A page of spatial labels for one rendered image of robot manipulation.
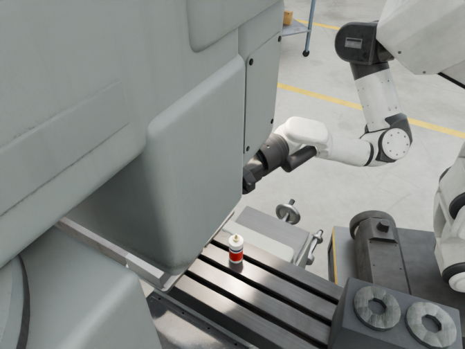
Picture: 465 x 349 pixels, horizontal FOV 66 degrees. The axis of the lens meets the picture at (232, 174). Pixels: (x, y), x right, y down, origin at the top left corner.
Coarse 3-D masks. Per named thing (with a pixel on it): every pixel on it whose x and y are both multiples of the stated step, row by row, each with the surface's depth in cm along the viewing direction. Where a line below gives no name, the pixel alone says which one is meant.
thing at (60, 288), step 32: (32, 256) 30; (64, 256) 30; (96, 256) 30; (0, 288) 24; (32, 288) 28; (64, 288) 28; (96, 288) 28; (128, 288) 29; (0, 320) 23; (32, 320) 26; (64, 320) 26; (96, 320) 26; (128, 320) 30
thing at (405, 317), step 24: (360, 288) 76; (384, 288) 76; (336, 312) 83; (360, 312) 70; (384, 312) 72; (408, 312) 70; (432, 312) 70; (456, 312) 72; (336, 336) 73; (360, 336) 69; (384, 336) 68; (408, 336) 68; (432, 336) 67; (456, 336) 68
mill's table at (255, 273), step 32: (64, 224) 113; (224, 256) 104; (256, 256) 104; (192, 288) 96; (224, 288) 96; (256, 288) 99; (288, 288) 96; (320, 288) 96; (224, 320) 93; (256, 320) 90; (288, 320) 90; (320, 320) 92
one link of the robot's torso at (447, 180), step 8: (464, 144) 101; (464, 152) 103; (456, 160) 105; (464, 160) 103; (448, 168) 110; (456, 168) 105; (464, 168) 101; (440, 176) 113; (448, 176) 108; (456, 176) 104; (464, 176) 100; (440, 184) 112; (448, 184) 107; (456, 184) 103; (464, 184) 100; (448, 192) 106; (456, 192) 103; (464, 192) 101; (448, 200) 106; (456, 200) 102; (464, 200) 101; (448, 208) 106; (456, 208) 103; (456, 216) 105
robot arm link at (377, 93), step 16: (368, 80) 91; (384, 80) 90; (368, 96) 92; (384, 96) 90; (368, 112) 94; (384, 112) 91; (400, 112) 92; (368, 128) 96; (384, 128) 91; (400, 128) 89; (384, 144) 88; (400, 144) 89
